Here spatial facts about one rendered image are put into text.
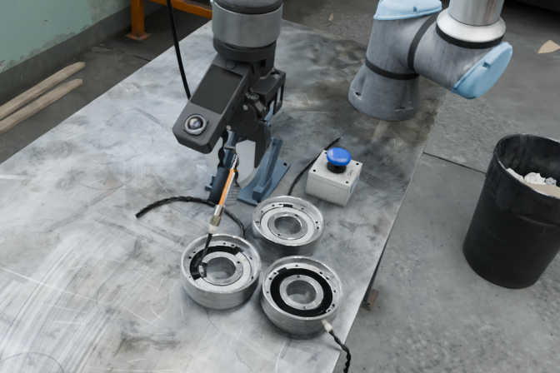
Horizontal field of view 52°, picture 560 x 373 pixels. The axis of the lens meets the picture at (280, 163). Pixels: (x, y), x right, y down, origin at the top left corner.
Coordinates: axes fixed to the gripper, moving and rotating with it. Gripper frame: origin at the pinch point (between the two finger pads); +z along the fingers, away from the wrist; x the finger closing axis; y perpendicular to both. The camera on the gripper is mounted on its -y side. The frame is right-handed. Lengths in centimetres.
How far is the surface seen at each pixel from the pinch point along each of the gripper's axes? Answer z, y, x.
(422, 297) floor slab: 97, 78, -33
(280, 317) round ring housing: 9.2, -10.1, -12.9
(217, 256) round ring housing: 9.6, -5.0, -1.3
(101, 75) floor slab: 100, 133, 134
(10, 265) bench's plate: 11.7, -17.8, 22.5
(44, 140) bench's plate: 13.0, 5.9, 37.8
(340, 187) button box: 10.2, 17.2, -11.3
